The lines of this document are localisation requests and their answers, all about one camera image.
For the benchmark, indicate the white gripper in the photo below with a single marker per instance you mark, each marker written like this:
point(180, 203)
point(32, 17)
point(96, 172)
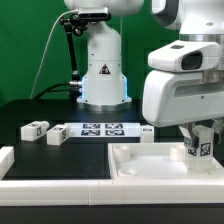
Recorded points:
point(174, 99)

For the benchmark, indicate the white square tabletop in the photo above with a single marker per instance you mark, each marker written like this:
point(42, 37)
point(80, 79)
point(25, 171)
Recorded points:
point(159, 161)

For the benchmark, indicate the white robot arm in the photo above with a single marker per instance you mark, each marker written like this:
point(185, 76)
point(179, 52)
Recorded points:
point(196, 20)

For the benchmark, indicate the white fiducial marker plate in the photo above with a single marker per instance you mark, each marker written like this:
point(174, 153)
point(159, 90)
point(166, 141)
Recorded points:
point(104, 129)

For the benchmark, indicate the white U-shaped fence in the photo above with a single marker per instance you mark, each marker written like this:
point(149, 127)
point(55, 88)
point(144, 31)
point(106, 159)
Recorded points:
point(104, 192)

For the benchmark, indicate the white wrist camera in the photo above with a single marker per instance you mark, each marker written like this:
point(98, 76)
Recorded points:
point(185, 56)

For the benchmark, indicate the grey camera on mount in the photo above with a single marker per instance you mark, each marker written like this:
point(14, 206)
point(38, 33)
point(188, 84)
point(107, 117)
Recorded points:
point(92, 14)

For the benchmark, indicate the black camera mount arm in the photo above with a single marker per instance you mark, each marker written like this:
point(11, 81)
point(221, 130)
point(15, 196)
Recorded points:
point(73, 27)

